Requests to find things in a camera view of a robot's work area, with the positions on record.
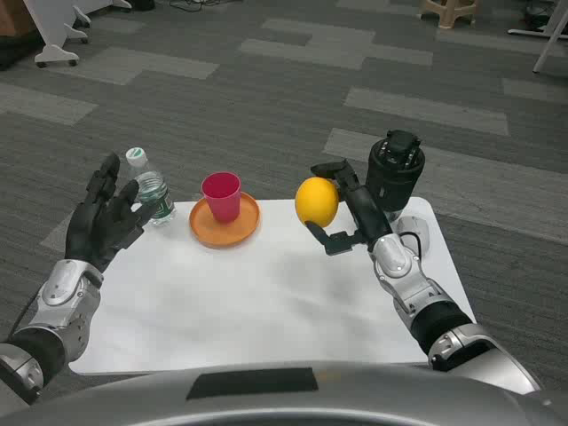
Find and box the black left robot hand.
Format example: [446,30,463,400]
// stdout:
[64,153,154,272]

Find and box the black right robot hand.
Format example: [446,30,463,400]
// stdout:
[304,158,394,257]

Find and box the yellow lemon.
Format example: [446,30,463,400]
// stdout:
[295,176,342,229]

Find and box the clear plastic water bottle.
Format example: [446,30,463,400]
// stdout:
[124,146,176,226]

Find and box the white table board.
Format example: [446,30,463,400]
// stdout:
[68,196,477,376]

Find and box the orange round plate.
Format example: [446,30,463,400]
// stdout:
[188,192,262,250]

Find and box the red plastic cup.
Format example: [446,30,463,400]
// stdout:
[201,172,242,225]

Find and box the white wheeled stand base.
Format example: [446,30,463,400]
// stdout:
[22,0,93,69]

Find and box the silver robot chest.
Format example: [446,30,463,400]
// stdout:
[0,361,568,426]

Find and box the beige plastic stool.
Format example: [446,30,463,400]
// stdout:
[419,0,477,28]

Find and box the white desk leg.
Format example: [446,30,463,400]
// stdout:
[507,0,568,75]

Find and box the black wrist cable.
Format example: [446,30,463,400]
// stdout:
[398,230,422,258]

